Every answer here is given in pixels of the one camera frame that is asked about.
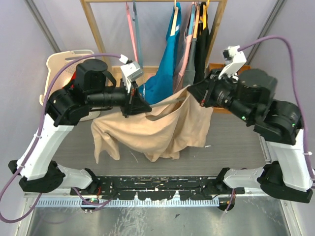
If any orange wooden compartment tray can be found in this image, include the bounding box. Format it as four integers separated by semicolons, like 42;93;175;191
208;63;251;114

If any white laundry basket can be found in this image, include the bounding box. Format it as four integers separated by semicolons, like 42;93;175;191
39;50;102;122

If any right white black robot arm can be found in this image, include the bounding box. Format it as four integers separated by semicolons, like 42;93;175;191
188;69;313;203

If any wooden hanger with blue shirt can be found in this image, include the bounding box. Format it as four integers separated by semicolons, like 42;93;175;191
170;0;179;36

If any black garment on hanger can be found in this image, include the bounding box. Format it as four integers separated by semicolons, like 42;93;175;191
193;2;210;84

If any red cloth in basket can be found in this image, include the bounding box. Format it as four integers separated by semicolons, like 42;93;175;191
63;78;74;90

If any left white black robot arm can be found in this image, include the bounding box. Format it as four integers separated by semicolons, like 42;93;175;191
8;59;151;195

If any grey plastic hanger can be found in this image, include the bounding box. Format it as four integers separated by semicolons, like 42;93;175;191
132;0;143;68

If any pink plastic hanger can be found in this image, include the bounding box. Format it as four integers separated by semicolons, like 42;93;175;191
126;2;138;62

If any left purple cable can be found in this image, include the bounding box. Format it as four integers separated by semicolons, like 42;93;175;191
0;53;128;224

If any beige t shirt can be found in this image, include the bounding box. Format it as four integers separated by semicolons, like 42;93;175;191
91;88;213;162

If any blue t shirt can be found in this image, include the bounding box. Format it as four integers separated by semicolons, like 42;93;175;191
139;2;182;105

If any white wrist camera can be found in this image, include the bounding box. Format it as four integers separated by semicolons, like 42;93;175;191
219;45;247;79
120;61;143;93

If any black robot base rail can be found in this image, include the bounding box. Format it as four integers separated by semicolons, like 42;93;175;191
70;176;245;209

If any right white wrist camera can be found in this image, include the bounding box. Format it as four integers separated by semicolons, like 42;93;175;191
219;45;247;79

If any grey garment on hanger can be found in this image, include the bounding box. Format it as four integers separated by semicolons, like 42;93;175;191
183;38;197;87

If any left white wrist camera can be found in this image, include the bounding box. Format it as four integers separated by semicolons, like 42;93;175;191
120;61;143;93

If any pink garment on hanger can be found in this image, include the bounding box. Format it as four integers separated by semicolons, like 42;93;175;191
173;2;196;93

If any wooden clothes rack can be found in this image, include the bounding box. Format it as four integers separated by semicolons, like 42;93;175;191
80;0;228;72

